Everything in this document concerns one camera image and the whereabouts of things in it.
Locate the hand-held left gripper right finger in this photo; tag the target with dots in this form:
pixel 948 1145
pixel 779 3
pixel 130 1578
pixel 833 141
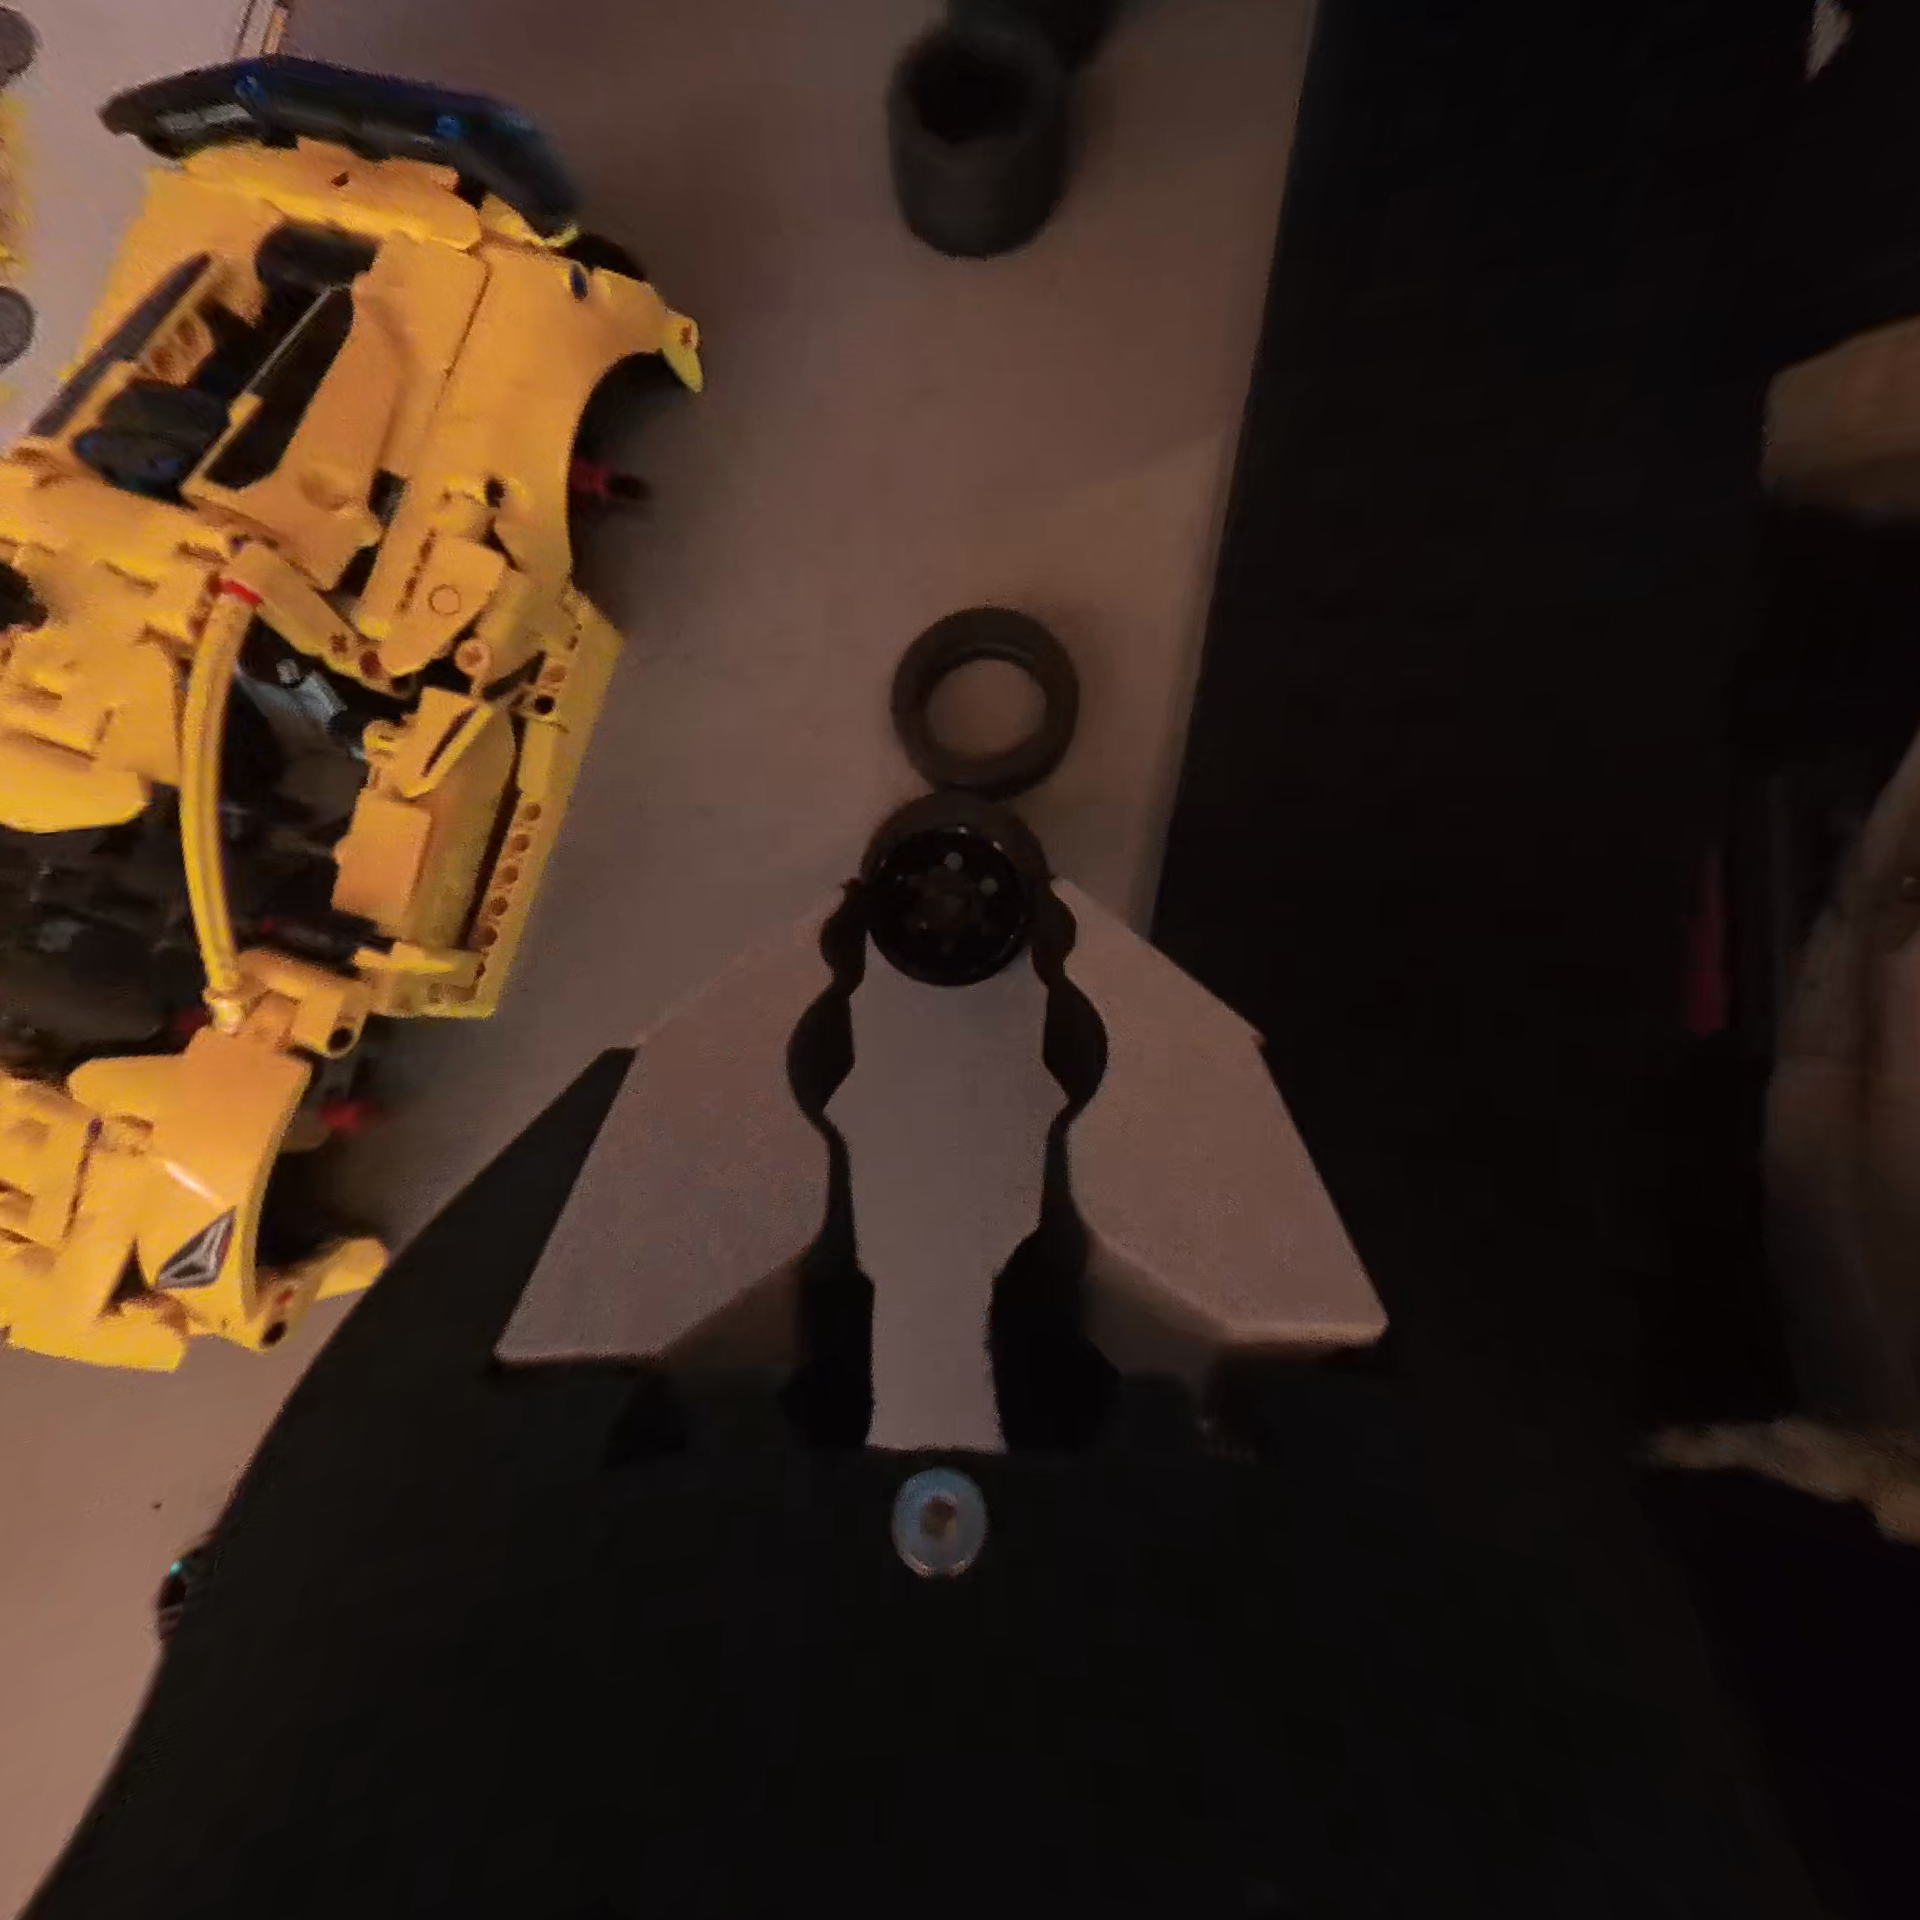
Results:
pixel 1214 1200

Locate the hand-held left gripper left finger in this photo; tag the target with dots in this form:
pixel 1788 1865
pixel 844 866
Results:
pixel 661 1200

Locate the black ridged toy part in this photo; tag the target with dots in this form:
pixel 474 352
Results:
pixel 948 900

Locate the yellow toy brick car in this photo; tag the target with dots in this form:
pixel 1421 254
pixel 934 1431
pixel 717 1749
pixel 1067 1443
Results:
pixel 421 451

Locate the grey desk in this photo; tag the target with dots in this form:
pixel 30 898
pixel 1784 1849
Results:
pixel 824 421

